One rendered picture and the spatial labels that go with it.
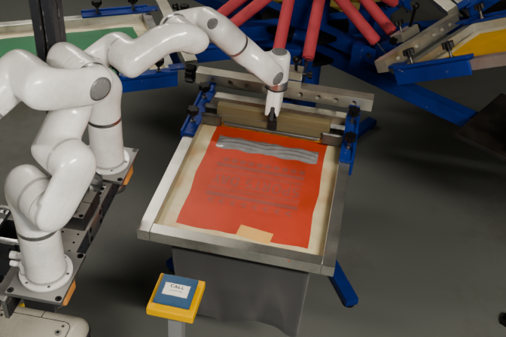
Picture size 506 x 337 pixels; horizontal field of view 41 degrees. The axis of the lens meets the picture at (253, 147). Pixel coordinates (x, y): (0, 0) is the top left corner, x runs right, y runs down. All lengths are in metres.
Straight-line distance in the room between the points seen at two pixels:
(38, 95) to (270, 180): 1.11
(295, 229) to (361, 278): 1.24
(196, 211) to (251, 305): 0.38
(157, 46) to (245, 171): 0.61
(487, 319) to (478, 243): 0.49
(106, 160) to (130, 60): 0.31
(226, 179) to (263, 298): 0.41
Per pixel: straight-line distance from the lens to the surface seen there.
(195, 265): 2.17
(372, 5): 2.92
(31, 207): 1.45
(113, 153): 1.93
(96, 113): 1.85
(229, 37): 1.99
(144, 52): 1.84
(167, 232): 1.98
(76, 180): 1.42
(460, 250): 3.55
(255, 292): 2.20
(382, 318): 3.14
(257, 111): 2.36
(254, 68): 2.08
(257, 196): 2.16
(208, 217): 2.08
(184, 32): 1.86
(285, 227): 2.07
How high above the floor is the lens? 2.39
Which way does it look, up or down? 38 degrees down
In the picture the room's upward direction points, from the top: 4 degrees clockwise
